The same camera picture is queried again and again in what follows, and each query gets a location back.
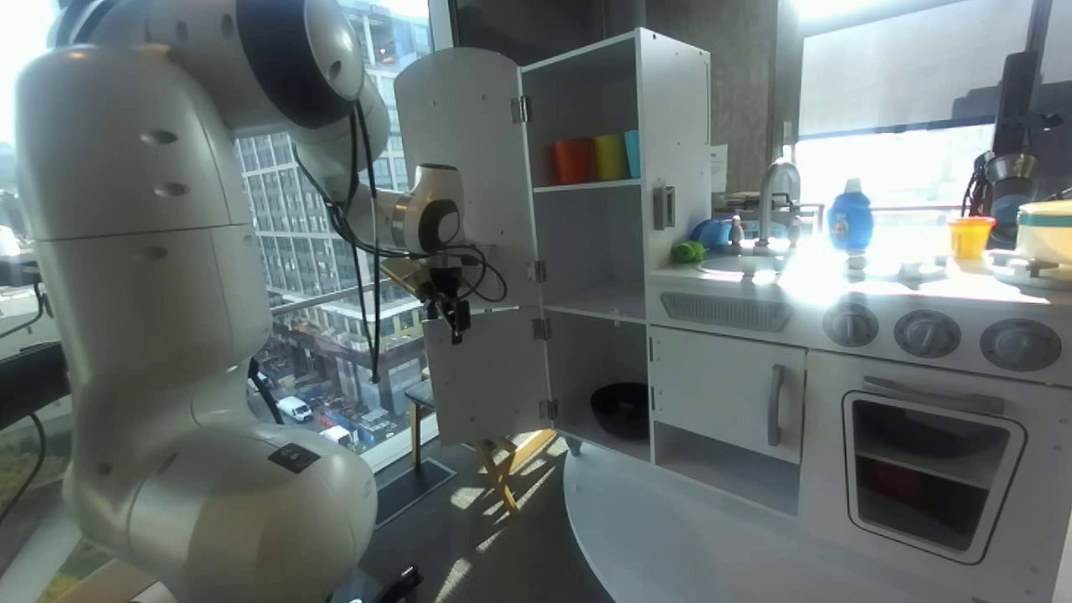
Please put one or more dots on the grey toy faucet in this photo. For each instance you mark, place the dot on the grey toy faucet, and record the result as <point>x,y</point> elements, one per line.
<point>779,185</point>

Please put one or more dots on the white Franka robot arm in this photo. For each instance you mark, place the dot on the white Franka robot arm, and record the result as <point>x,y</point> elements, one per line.
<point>146,280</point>

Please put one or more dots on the orange cup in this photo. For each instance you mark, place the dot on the orange cup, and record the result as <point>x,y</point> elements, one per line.
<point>575,164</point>

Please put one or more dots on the black equipment cluster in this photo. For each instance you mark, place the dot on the black equipment cluster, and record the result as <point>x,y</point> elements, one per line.
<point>1008,180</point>

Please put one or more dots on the yellow cup in cabinet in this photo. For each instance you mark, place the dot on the yellow cup in cabinet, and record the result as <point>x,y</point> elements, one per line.
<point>609,158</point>

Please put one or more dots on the wooden frame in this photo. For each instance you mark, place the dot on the wooden frame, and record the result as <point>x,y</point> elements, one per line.
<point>517,464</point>

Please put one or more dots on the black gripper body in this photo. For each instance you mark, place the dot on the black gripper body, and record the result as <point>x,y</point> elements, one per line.
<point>445,290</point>

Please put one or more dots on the blue toy sponge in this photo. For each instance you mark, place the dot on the blue toy sponge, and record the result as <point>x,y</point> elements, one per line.
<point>714,232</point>

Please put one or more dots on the blue bottle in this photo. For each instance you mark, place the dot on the blue bottle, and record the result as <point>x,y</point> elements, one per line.
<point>853,219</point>

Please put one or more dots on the toy pot with teal lid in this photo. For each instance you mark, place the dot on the toy pot with teal lid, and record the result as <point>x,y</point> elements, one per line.
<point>1047,241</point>

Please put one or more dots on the small yellow toy cup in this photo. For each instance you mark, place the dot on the small yellow toy cup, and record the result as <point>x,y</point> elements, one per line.
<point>973,241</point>

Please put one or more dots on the round white pedestal table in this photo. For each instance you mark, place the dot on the round white pedestal table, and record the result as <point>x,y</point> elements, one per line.
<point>673,539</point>

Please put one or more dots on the white toy kitchen cabinet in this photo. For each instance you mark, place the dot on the white toy kitchen cabinet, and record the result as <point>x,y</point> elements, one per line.
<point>682,136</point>

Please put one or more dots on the black bowl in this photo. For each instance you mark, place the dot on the black bowl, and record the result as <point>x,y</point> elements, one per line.
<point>621,411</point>

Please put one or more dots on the white oven door with window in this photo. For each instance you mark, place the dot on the white oven door with window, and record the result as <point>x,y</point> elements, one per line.
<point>824,471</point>

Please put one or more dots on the grey stove knob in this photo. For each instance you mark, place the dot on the grey stove knob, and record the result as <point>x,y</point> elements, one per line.
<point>927,333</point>
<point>853,323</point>
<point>1019,348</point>

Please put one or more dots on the small white cabinet door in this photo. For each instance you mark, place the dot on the small white cabinet door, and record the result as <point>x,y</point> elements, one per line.
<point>714,386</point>

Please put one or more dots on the green toy scrubber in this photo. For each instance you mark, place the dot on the green toy scrubber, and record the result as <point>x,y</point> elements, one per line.
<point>687,252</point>

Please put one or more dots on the teal cup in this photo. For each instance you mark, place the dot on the teal cup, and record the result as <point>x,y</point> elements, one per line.
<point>632,155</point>

